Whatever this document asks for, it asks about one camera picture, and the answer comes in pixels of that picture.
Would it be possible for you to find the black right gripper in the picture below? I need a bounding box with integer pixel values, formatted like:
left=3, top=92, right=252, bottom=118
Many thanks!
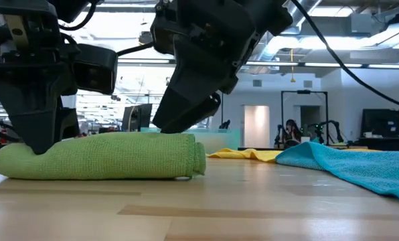
left=152, top=0, right=293, bottom=134

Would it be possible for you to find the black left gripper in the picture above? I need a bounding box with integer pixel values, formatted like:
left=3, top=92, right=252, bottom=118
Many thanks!
left=0, top=0, right=80, bottom=155

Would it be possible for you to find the green microfiber towel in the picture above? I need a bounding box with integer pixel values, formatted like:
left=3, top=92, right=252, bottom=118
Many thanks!
left=0, top=131, right=207, bottom=181

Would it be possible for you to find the teal translucent plastic basket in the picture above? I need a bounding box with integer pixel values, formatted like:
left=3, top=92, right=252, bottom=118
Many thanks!
left=140, top=127, right=242, bottom=155

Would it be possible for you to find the yellow microfiber towel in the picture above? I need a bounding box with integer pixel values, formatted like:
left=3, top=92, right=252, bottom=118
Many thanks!
left=206, top=147, right=382, bottom=164

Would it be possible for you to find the blue microfiber towel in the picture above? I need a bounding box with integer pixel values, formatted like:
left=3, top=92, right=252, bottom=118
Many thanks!
left=274, top=141, right=399, bottom=202

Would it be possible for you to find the black computer monitor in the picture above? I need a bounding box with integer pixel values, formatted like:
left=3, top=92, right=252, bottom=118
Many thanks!
left=121, top=103, right=153, bottom=133

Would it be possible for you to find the black ceiling lamp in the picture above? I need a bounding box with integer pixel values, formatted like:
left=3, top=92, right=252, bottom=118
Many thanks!
left=138, top=31, right=153, bottom=46

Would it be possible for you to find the black cabinet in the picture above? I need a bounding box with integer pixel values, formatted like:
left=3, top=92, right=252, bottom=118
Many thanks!
left=358, top=108, right=399, bottom=152

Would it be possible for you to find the black metal stand frame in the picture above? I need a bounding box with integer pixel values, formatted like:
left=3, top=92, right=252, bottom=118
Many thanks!
left=219, top=92, right=225, bottom=130
left=280, top=89, right=329, bottom=145

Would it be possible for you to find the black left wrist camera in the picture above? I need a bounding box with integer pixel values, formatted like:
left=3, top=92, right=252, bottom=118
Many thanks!
left=72, top=43, right=119, bottom=95

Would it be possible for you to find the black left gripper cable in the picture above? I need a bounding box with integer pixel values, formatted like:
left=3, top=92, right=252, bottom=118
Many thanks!
left=116, top=42, right=154, bottom=57

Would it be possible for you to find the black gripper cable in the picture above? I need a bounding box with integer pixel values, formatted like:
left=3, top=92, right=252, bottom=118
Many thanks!
left=290, top=0, right=399, bottom=113
left=116, top=42, right=154, bottom=57

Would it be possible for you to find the yellow hanging cord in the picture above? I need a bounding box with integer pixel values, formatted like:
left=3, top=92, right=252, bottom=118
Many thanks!
left=289, top=48, right=296, bottom=84

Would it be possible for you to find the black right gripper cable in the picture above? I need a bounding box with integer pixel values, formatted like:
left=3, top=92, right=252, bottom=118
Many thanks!
left=290, top=0, right=399, bottom=113

